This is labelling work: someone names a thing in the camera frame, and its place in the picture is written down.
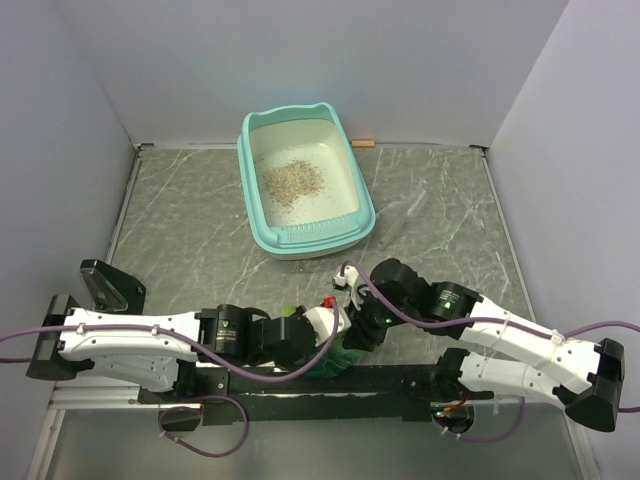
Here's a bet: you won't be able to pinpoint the clear plastic scoop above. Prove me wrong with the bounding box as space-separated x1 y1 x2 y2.
377 189 427 251

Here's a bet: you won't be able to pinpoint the small orange block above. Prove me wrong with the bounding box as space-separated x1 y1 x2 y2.
351 140 376 148

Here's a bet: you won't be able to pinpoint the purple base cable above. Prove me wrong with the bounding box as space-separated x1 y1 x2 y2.
434 394 526 445
157 395 250 459

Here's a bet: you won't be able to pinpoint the green litter bag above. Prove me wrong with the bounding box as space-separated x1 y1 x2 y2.
287 306 363 378

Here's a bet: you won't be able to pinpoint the teal litter box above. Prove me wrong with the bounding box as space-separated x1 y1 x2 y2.
237 102 376 260

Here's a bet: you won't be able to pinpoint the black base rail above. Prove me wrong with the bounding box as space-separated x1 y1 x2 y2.
138 364 494 421

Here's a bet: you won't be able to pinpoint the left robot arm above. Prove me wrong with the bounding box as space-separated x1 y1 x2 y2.
27 295 341 402

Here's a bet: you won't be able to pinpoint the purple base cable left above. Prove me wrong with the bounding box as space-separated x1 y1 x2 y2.
157 395 250 459

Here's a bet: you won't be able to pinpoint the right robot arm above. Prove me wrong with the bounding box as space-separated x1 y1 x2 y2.
333 258 624 432

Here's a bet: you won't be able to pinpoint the scattered litter granules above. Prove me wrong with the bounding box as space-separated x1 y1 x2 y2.
260 159 325 209

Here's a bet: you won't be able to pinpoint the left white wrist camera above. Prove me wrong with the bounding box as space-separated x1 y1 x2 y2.
303 296 351 347

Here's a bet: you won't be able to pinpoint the black triangular stand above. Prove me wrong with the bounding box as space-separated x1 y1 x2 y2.
80 259 146 315

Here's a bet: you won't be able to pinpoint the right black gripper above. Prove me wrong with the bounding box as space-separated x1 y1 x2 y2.
342 286 416 352

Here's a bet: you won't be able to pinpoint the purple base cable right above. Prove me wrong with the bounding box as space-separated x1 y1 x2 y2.
434 394 526 445

